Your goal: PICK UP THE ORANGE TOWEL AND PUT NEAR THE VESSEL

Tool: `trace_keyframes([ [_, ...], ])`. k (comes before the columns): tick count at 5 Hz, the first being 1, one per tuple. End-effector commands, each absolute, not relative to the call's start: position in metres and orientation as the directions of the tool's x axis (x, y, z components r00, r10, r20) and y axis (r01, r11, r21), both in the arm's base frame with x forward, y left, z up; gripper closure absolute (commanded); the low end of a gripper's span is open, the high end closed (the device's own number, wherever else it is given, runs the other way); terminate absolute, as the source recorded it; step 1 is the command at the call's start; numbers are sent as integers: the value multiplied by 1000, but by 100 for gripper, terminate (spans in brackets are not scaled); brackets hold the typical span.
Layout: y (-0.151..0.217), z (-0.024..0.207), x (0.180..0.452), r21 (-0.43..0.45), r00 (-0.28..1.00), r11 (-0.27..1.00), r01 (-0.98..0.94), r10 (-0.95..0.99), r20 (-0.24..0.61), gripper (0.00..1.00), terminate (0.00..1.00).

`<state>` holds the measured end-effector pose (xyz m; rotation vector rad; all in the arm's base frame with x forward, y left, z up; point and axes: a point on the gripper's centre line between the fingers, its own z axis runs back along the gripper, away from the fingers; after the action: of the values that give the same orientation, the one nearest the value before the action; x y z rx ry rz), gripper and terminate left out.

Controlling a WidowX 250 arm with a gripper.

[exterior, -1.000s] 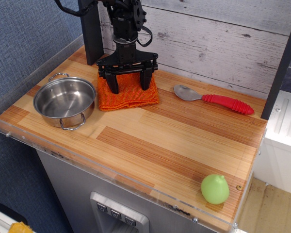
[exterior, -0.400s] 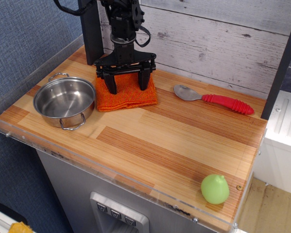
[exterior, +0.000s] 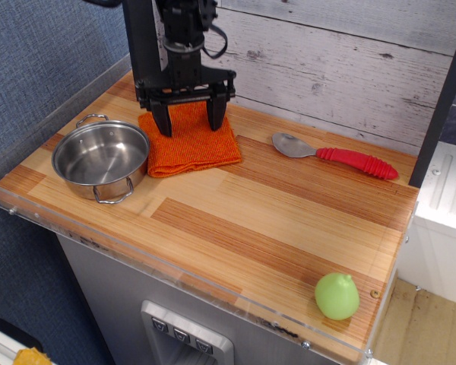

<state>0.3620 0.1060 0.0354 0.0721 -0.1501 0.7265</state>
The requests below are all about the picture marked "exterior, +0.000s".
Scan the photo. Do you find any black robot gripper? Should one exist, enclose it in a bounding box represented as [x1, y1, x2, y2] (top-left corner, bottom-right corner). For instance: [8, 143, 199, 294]
[135, 49, 236, 137]

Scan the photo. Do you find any orange knitted cloth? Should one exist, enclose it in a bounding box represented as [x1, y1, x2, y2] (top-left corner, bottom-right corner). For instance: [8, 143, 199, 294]
[138, 103, 242, 178]

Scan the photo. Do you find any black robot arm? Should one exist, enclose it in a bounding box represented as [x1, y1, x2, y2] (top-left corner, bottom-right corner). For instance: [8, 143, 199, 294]
[123, 1, 236, 136]

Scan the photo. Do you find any silver steel pot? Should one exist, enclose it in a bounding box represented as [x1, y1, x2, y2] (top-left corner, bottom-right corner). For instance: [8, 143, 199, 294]
[52, 114, 150, 205]

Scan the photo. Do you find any clear acrylic table guard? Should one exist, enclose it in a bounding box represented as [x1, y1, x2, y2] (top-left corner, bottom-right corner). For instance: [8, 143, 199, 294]
[0, 49, 422, 363]

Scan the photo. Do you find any grey toy fridge cabinet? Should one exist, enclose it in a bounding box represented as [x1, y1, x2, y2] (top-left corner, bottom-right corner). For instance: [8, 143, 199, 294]
[59, 236, 332, 364]

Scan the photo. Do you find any silver dispenser panel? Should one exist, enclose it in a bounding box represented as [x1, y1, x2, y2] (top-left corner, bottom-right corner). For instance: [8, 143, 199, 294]
[141, 300, 235, 364]

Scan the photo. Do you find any green plastic pear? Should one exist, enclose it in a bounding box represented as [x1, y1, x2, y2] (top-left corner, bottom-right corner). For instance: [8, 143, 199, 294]
[315, 273, 360, 320]

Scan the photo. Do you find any white plastic appliance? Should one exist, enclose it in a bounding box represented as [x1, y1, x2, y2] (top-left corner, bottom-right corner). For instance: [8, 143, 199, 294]
[397, 142, 456, 302]

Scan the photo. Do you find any black and yellow object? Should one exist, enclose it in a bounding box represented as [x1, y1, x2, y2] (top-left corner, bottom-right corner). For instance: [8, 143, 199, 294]
[0, 318, 43, 364]

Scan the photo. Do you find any left black frame post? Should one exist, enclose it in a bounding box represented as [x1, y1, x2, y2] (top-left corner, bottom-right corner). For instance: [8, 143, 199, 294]
[122, 0, 163, 110]

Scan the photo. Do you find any black frame post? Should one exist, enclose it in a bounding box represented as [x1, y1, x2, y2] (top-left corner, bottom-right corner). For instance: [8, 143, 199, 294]
[122, 0, 163, 110]
[409, 50, 456, 188]

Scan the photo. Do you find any red handled metal spoon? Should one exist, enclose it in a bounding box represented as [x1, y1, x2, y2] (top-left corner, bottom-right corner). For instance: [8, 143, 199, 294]
[271, 132, 399, 179]

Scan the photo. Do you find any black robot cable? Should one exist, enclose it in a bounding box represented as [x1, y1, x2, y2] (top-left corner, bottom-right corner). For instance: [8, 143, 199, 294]
[83, 0, 229, 60]

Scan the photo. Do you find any right black frame post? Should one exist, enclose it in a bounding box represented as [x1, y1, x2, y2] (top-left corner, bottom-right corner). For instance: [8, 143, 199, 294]
[409, 50, 456, 188]

